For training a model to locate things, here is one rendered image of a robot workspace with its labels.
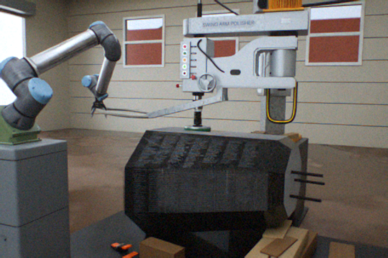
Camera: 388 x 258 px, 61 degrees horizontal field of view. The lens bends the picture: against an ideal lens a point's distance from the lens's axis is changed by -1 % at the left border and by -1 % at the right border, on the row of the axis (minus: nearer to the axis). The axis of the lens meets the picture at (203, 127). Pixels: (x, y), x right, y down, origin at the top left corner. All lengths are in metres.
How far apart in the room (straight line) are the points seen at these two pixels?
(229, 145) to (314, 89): 6.34
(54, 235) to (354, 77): 7.39
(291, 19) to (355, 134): 6.27
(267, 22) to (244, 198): 1.24
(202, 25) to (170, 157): 1.02
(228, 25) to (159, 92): 7.09
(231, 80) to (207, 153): 0.61
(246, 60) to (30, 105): 1.47
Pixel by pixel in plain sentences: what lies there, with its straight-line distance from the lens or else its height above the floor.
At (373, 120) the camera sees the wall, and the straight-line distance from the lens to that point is 8.55.
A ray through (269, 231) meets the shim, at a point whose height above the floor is 0.25.
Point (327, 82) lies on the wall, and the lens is 8.50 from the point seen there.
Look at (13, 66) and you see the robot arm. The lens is 2.19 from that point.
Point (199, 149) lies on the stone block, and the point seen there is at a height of 0.77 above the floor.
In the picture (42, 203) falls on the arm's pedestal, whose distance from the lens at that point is 2.19.
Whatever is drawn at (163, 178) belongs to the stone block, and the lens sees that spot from 2.35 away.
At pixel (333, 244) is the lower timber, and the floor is 0.12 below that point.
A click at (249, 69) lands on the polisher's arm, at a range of 2.51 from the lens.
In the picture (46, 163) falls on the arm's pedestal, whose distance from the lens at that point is 2.16.
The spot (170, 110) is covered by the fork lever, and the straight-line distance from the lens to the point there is 2.74.
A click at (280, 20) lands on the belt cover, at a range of 2.51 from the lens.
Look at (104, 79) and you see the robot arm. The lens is 2.58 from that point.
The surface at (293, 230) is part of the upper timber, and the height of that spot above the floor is 0.24.
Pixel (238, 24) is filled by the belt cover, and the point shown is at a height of 1.67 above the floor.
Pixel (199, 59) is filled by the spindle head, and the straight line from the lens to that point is 2.61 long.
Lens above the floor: 1.16
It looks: 6 degrees down
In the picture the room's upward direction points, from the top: 1 degrees clockwise
